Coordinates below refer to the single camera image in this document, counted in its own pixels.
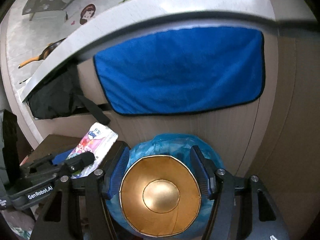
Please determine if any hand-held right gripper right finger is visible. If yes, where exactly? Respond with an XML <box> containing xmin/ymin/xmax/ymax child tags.
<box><xmin>189</xmin><ymin>145</ymin><xmax>290</xmax><ymax>240</ymax></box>

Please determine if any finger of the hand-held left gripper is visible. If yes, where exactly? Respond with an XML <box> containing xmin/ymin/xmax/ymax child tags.
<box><xmin>51</xmin><ymin>149</ymin><xmax>78</xmax><ymax>165</ymax></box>
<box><xmin>62</xmin><ymin>152</ymin><xmax>95</xmax><ymax>174</ymax></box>

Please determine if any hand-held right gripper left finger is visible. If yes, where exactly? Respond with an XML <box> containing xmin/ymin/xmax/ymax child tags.
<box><xmin>30</xmin><ymin>141</ymin><xmax>130</xmax><ymax>240</ymax></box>

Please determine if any white tissue packet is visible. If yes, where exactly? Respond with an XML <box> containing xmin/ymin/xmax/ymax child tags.
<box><xmin>65</xmin><ymin>122</ymin><xmax>119</xmax><ymax>179</ymax></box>

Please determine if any blue plastic bin liner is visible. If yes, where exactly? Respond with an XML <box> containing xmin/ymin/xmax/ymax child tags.
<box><xmin>104</xmin><ymin>134</ymin><xmax>225</xmax><ymax>238</ymax></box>

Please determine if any red paper cup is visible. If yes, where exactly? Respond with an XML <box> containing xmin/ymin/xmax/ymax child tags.
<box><xmin>119</xmin><ymin>155</ymin><xmax>202</xmax><ymax>238</ymax></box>

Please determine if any black bag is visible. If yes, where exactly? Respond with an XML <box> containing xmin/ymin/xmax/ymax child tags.
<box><xmin>27</xmin><ymin>66</ymin><xmax>110</xmax><ymax>125</ymax></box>

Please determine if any wooden kitchen cabinet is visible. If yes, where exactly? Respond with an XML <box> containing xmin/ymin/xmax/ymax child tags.
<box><xmin>27</xmin><ymin>22</ymin><xmax>320</xmax><ymax>230</ymax></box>

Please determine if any blue towel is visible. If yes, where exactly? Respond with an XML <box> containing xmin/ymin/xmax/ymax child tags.
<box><xmin>93</xmin><ymin>27</ymin><xmax>265</xmax><ymax>117</ymax></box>

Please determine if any grey kitchen countertop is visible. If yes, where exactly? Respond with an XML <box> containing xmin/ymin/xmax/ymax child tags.
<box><xmin>21</xmin><ymin>0</ymin><xmax>315</xmax><ymax>103</ymax></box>

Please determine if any black wok with wooden handle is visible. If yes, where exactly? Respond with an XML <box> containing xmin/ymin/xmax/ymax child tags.
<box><xmin>17</xmin><ymin>38</ymin><xmax>67</xmax><ymax>68</ymax></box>

